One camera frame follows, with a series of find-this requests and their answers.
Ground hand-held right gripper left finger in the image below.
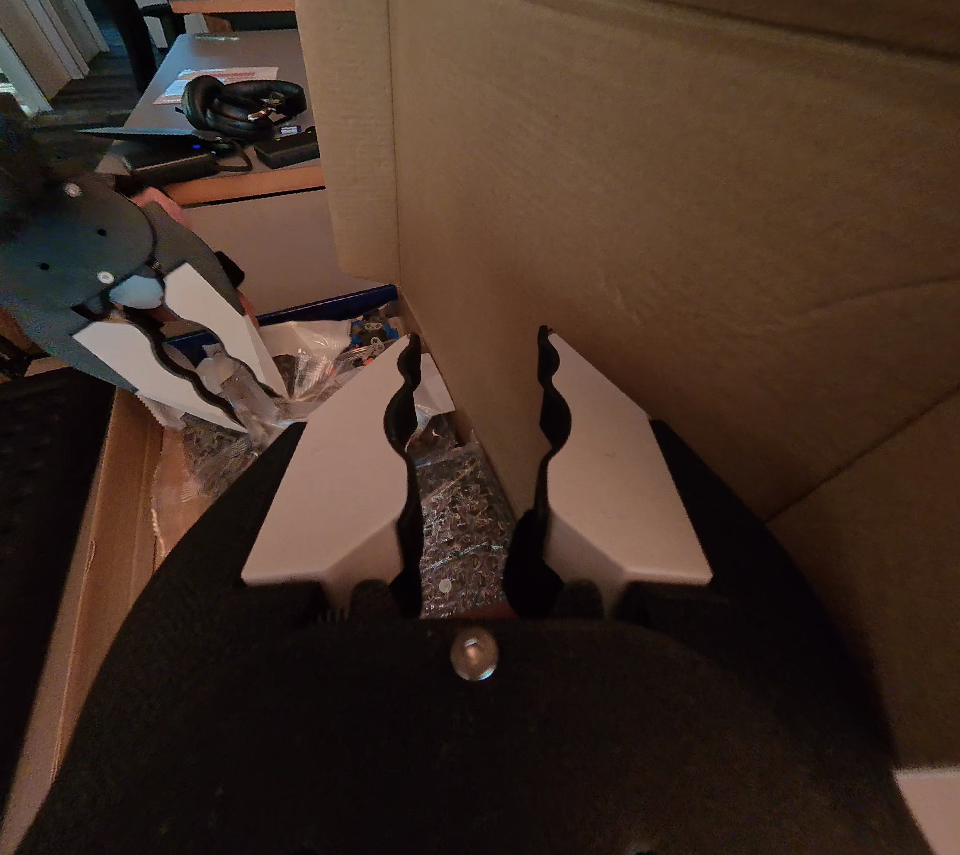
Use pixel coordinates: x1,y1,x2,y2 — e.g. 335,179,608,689
241,332,425,618

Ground blue robot kit box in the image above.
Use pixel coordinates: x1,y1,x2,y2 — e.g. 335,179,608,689
0,0,960,855

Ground white paper sheets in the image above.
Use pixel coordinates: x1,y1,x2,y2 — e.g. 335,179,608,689
153,65,276,108

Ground person's left hand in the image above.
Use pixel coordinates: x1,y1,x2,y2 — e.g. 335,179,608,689
135,186,190,228

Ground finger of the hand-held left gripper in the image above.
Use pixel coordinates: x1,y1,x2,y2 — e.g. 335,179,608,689
159,261,291,400
69,317,250,432

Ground pile of parts bags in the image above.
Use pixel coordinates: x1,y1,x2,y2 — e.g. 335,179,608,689
150,315,520,620

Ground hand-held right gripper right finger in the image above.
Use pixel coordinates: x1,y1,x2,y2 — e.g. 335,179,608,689
504,324,714,621

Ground black headphones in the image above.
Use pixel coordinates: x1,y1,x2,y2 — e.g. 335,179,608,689
178,73,310,141

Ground black flat device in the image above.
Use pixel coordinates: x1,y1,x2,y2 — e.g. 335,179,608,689
126,148,225,183

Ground clear plastic parts bag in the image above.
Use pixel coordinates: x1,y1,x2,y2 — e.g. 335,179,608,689
191,348,290,425

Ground small black box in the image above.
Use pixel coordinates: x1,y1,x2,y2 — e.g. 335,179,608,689
252,125,322,171

